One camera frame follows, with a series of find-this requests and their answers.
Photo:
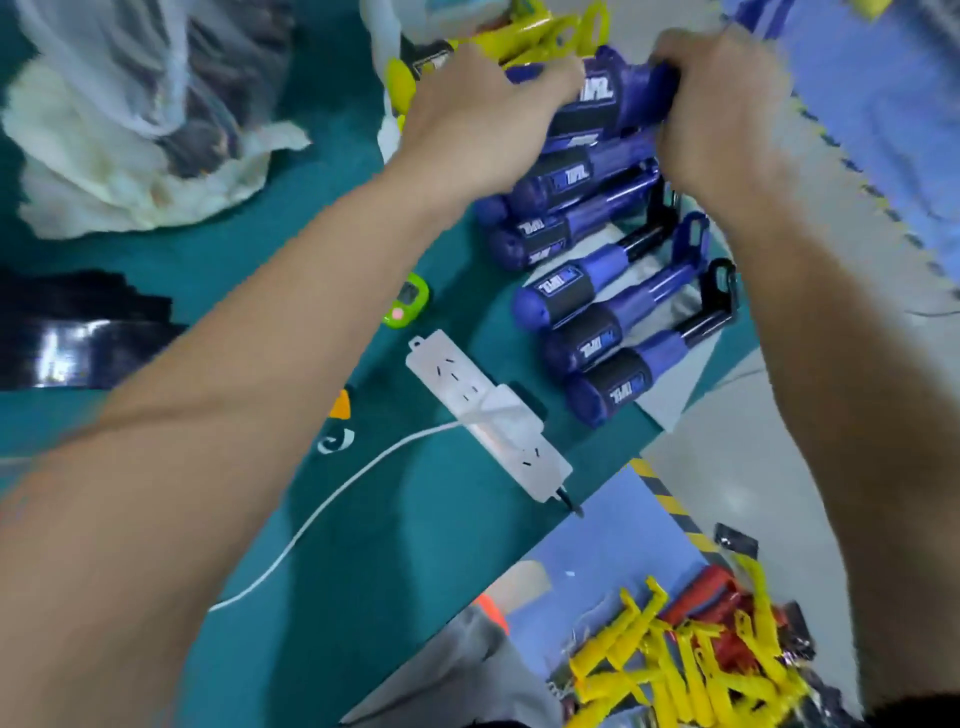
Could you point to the person's right hand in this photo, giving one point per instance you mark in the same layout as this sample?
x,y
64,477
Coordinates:
x,y
727,120

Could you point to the person's left hand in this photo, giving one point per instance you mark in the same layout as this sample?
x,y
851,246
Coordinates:
x,y
480,127

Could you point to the person's left thumb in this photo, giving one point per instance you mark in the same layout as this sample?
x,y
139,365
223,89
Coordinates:
x,y
556,79

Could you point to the person's right fingers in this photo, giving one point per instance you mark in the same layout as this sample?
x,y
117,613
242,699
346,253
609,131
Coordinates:
x,y
686,52

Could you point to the person's right forearm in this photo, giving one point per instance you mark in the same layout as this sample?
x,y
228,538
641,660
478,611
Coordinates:
x,y
855,420

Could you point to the person's left forearm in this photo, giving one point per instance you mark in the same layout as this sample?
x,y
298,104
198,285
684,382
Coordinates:
x,y
195,450

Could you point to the bundle of yellow tools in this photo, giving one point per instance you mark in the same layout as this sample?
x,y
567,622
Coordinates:
x,y
540,34

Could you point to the clear white plastic bag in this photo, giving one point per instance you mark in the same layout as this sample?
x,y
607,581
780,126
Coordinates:
x,y
386,45

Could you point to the blue foam floor mat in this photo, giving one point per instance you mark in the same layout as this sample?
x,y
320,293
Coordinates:
x,y
885,97
600,555

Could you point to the row of blue tools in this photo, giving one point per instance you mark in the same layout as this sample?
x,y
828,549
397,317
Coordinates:
x,y
600,300

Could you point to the small green counter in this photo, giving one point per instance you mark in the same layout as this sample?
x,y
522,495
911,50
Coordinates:
x,y
406,301

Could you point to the white plug adapter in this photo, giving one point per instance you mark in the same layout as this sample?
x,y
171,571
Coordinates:
x,y
504,409

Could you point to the white power strip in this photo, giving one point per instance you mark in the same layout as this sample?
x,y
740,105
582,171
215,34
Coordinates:
x,y
517,442

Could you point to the white plastic bag dark contents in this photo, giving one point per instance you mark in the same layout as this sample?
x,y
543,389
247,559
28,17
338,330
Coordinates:
x,y
135,127

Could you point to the small black packet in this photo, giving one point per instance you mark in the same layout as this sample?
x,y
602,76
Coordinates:
x,y
735,540

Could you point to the red tool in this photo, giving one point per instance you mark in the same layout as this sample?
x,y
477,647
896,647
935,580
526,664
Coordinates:
x,y
709,600

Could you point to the black glossy plastic sheet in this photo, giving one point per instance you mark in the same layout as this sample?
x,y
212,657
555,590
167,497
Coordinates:
x,y
67,337

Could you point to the pile of yellow clips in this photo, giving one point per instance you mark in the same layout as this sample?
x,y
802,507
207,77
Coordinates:
x,y
675,675

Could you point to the black sleeve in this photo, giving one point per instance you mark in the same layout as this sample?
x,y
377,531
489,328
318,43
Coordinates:
x,y
915,712

